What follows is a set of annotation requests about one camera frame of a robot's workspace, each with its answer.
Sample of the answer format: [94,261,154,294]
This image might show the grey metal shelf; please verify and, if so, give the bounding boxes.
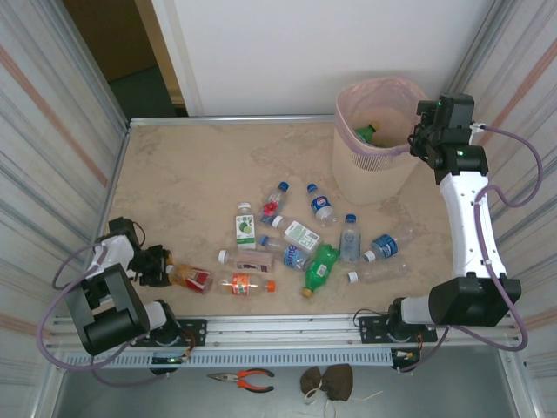
[51,346,523,418]

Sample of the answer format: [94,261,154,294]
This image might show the purple label white cap bottle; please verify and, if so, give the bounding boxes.
[217,248,277,273]

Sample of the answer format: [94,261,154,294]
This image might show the short Pepsi label bottle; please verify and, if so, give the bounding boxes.
[306,183,339,228]

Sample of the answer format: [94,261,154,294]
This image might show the corrugated metal side panel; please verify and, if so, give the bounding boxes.
[0,0,131,418]
[439,0,557,418]

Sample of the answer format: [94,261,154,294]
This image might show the clear water bottle blue cap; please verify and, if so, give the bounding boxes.
[339,212,363,266]

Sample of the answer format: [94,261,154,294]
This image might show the long aluminium mounting rail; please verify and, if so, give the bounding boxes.
[46,309,522,352]

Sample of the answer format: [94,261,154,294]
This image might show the brown cloth bundle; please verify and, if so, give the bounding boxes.
[299,363,354,402]

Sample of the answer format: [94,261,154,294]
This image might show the orange handled pliers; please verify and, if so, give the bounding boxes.
[206,367,276,393]

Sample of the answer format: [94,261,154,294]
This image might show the red label tea bottle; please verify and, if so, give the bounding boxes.
[166,263,215,296]

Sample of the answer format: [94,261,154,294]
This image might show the lime label juice bottle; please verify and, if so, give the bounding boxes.
[234,202,257,250]

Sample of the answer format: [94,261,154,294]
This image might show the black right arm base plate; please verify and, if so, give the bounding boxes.
[357,311,439,345]

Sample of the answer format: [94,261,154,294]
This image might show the aluminium table edge rail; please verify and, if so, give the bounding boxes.
[127,114,339,129]

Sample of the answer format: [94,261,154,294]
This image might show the beige plastic waste bin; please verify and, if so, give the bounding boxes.
[332,77,430,206]

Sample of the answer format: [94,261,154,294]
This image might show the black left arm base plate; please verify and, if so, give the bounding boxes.
[129,319,208,348]

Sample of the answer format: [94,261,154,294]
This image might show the brown wooden door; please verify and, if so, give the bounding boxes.
[63,0,158,84]

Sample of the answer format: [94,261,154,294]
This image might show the black controller board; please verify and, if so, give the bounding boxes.
[390,347,421,374]
[150,354,191,375]

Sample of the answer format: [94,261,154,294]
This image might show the white door frame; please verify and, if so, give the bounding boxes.
[133,0,205,118]

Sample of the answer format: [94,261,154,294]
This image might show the clear bottle white cap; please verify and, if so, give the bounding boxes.
[346,256,411,285]

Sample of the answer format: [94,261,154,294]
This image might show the clear bottle light blue label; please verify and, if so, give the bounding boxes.
[256,235,312,271]

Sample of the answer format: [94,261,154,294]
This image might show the slotted grey cable duct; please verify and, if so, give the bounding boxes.
[58,349,395,370]

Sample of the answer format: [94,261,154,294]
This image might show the pink plastic bin liner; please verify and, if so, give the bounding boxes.
[334,77,430,158]

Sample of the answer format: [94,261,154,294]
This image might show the aluminium side frame rail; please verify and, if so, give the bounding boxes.
[71,124,132,317]

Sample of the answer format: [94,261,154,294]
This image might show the green bottle yellow cap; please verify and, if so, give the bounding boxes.
[301,243,341,300]
[354,123,386,147]

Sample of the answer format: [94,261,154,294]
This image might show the blue label white cap bottle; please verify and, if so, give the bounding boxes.
[361,226,414,264]

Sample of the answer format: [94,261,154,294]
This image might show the clear bottle red flower label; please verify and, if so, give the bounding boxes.
[258,181,291,227]

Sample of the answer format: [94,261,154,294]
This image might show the orange label orange cap bottle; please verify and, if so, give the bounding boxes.
[216,273,278,298]

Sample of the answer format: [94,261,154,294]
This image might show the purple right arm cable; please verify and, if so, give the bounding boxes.
[393,125,544,375]

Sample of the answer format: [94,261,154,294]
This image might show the beige string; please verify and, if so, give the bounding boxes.
[303,388,385,417]

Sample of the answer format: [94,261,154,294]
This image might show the white green label square bottle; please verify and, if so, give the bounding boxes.
[271,214,323,256]

